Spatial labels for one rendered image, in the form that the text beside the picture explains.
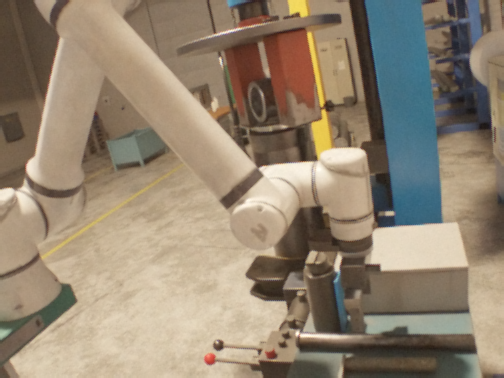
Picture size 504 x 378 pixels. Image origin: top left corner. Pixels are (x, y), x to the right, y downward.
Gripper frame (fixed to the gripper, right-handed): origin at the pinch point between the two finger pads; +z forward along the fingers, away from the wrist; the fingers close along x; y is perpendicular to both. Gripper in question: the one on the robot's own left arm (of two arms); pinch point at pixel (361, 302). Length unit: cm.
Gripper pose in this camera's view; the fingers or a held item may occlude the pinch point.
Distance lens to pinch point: 91.2
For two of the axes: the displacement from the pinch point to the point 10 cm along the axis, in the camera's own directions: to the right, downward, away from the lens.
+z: 1.9, 9.3, 3.1
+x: 3.1, -3.6, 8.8
